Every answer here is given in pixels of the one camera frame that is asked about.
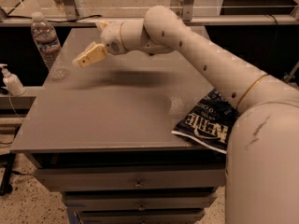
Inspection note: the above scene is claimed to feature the white pump dispenser bottle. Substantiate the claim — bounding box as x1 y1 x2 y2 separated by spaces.
0 63 25 96

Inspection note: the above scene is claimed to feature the metal frame post right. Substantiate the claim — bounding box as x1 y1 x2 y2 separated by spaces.
170 0 194 21

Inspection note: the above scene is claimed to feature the metal frame post left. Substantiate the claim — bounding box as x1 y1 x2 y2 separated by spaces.
63 0 87 21

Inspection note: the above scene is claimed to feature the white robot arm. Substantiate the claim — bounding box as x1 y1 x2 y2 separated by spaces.
74 6 299 224

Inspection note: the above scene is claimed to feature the metal frame post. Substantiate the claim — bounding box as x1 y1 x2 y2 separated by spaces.
63 0 87 21
170 0 194 21

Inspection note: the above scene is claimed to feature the clear plastic water bottle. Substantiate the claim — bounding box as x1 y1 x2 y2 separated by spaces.
31 12 69 80

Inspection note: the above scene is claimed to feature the black cable on ledge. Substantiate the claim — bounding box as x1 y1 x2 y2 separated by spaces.
0 7 103 24

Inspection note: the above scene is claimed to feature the grey drawer cabinet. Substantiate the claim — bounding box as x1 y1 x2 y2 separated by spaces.
9 26 259 224

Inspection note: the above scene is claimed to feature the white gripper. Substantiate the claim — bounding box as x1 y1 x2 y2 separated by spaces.
73 21 128 67

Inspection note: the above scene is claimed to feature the blue kettle chip bag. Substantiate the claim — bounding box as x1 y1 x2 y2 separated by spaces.
172 89 239 154

